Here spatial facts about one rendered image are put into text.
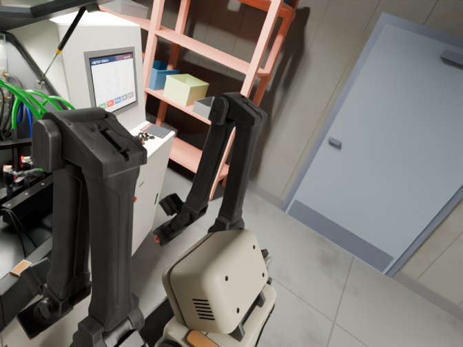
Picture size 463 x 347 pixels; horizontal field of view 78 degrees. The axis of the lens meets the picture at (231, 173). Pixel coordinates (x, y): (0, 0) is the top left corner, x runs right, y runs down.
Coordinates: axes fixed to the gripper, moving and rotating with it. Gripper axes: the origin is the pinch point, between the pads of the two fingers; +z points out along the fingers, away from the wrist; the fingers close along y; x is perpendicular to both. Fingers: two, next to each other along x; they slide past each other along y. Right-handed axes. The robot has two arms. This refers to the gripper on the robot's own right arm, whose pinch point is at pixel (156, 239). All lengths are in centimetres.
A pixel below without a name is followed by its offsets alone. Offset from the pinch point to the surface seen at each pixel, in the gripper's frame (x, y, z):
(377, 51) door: -26, -228, -87
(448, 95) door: 38, -228, -106
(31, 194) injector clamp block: -42, 18, 23
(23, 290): -10.7, 37.1, 18.3
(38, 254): -18.1, 30.0, 14.4
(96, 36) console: -94, -28, -9
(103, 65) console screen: -86, -31, 1
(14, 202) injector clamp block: -41, 25, 23
